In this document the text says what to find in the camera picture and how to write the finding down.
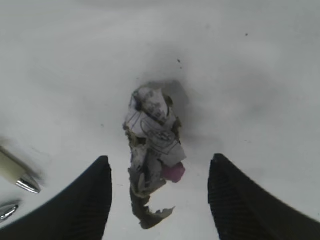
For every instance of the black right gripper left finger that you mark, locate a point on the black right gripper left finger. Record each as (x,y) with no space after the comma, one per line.
(80,212)

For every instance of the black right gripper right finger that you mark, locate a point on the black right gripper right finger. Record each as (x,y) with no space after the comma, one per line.
(242,210)

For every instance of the pink white paper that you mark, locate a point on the pink white paper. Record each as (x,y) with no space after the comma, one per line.
(153,131)

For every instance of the grey grip ballpoint pen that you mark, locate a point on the grey grip ballpoint pen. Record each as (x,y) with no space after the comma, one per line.
(8,208)

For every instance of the beige patterned ballpoint pen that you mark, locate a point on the beige patterned ballpoint pen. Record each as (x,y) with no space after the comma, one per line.
(18,173)

